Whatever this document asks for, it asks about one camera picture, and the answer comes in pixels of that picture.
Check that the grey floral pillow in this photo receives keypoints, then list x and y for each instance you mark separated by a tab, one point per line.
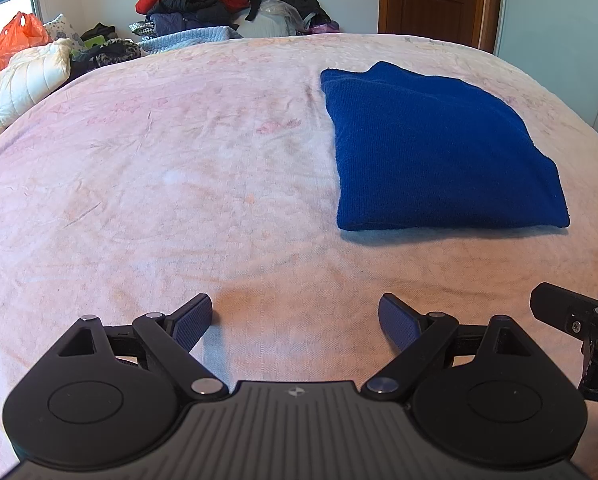
61	27

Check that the pink bed blanket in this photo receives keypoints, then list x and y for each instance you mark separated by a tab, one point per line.
179	185

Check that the blue beaded knit sweater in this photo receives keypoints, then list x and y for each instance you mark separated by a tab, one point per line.
429	150

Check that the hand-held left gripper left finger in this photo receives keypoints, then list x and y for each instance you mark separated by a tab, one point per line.
191	322

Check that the leopard print cloth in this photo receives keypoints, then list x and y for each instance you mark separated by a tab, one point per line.
109	55

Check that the dark cloth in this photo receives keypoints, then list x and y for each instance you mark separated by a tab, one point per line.
99	30

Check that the white quilted pillow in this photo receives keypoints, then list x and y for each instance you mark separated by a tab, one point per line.
29	75

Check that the purple bag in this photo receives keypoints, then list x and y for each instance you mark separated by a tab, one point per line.
325	27

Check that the clear plastic bag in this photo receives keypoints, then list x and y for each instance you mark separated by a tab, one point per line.
281	12

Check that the brown wooden door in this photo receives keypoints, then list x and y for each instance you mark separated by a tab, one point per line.
434	0

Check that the orange plastic bag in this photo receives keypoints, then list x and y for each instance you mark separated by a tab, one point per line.
9	42

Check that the green plastic stool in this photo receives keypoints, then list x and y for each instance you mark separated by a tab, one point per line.
93	41

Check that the black bag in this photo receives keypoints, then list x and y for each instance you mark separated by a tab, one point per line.
304	2

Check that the frosted glass wardrobe door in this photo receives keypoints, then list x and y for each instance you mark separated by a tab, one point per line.
554	20

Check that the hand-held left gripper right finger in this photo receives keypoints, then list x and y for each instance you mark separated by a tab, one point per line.
401	322

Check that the light blue bedding bundle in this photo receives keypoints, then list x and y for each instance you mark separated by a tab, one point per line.
264	27

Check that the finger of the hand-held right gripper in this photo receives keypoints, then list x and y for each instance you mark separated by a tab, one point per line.
561	305

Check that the light blue knitted blanket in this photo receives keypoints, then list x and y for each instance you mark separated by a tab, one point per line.
189	39

